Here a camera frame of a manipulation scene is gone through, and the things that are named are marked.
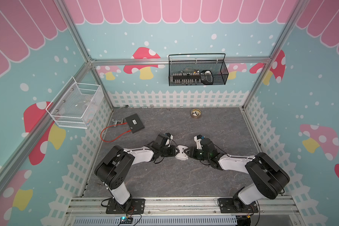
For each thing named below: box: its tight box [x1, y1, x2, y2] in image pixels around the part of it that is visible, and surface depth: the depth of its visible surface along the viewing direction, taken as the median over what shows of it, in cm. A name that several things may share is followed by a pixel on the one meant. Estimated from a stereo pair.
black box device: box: [124, 113, 146, 134], surface depth 110 cm
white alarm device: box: [175, 145, 189, 161], surface depth 91 cm
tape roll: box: [190, 108, 202, 119], surface depth 118 cm
